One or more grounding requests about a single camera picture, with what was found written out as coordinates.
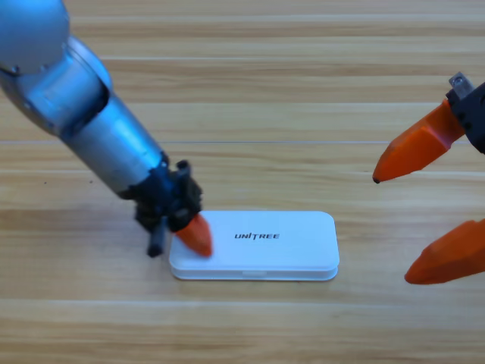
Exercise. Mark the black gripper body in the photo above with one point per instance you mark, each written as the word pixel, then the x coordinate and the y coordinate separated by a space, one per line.
pixel 170 197
pixel 473 113

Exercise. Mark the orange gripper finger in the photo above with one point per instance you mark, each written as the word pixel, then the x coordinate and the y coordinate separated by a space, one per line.
pixel 417 148
pixel 451 258
pixel 197 235

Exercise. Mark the white Unitree pencil case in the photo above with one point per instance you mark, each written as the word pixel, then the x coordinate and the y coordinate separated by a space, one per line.
pixel 284 242

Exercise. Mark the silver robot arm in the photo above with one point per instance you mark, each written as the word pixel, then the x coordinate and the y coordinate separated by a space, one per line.
pixel 113 132

